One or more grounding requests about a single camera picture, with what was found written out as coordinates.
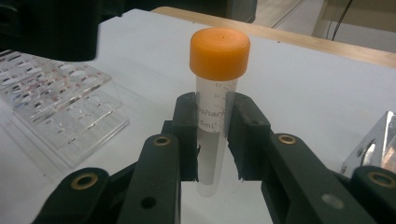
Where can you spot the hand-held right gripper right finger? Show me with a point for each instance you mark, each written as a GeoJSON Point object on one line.
{"type": "Point", "coordinates": [280, 174]}

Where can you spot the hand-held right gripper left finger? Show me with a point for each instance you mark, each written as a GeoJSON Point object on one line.
{"type": "Point", "coordinates": [155, 174]}

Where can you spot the clear acrylic tube rack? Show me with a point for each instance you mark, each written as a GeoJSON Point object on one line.
{"type": "Point", "coordinates": [62, 102]}

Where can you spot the perforated metal tube rack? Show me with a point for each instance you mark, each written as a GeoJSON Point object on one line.
{"type": "Point", "coordinates": [376, 143]}

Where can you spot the orange-capped plastic tube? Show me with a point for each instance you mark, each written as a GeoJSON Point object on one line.
{"type": "Point", "coordinates": [219, 53]}

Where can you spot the black cabinet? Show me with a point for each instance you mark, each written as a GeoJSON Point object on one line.
{"type": "Point", "coordinates": [186, 7]}

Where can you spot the light wooden furniture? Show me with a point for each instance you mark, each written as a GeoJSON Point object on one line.
{"type": "Point", "coordinates": [361, 12]}

